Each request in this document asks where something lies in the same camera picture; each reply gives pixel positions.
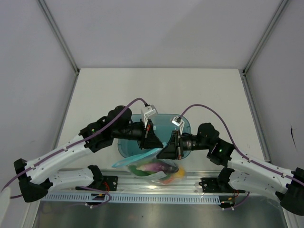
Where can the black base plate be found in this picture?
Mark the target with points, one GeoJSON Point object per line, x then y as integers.
{"type": "Point", "coordinates": [210, 185]}
{"type": "Point", "coordinates": [108, 183]}

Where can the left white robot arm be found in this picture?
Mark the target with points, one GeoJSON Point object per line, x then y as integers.
{"type": "Point", "coordinates": [40, 176]}

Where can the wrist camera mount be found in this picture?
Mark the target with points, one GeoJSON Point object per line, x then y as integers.
{"type": "Point", "coordinates": [147, 112]}
{"type": "Point", "coordinates": [178, 122]}

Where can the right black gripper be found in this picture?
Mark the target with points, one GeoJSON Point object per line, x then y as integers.
{"type": "Point", "coordinates": [172, 150]}

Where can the yellow round fruit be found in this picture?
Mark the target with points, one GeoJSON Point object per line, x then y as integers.
{"type": "Point", "coordinates": [180, 173]}

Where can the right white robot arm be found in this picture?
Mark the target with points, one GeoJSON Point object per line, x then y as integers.
{"type": "Point", "coordinates": [241, 171]}

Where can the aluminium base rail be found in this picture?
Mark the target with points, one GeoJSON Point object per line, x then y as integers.
{"type": "Point", "coordinates": [226, 180]}

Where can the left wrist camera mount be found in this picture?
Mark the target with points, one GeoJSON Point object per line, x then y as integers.
{"type": "Point", "coordinates": [147, 112]}

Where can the clear zip top bag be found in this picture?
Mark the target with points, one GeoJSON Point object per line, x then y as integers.
{"type": "Point", "coordinates": [145, 158]}

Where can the aluminium frame post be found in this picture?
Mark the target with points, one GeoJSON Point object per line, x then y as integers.
{"type": "Point", "coordinates": [57, 33]}
{"type": "Point", "coordinates": [277, 15]}

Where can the purple eggplant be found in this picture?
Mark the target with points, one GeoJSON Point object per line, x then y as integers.
{"type": "Point", "coordinates": [157, 167]}

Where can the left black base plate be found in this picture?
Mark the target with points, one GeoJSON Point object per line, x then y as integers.
{"type": "Point", "coordinates": [108, 183]}

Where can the left aluminium frame post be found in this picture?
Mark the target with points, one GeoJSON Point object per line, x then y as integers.
{"type": "Point", "coordinates": [57, 33]}

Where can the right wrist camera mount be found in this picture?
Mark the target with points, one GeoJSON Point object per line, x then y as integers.
{"type": "Point", "coordinates": [178, 122]}

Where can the white slotted cable duct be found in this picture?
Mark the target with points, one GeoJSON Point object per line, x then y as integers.
{"type": "Point", "coordinates": [87, 197]}

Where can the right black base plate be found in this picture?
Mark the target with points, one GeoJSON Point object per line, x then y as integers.
{"type": "Point", "coordinates": [210, 185]}

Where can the teal plastic tray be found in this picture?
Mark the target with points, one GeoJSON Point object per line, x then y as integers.
{"type": "Point", "coordinates": [162, 127]}

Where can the right aluminium frame post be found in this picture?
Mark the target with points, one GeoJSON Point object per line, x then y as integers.
{"type": "Point", "coordinates": [277, 15]}

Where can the dark green chili pepper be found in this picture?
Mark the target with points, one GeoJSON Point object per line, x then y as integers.
{"type": "Point", "coordinates": [139, 173]}

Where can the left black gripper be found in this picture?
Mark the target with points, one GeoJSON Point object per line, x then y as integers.
{"type": "Point", "coordinates": [148, 139]}

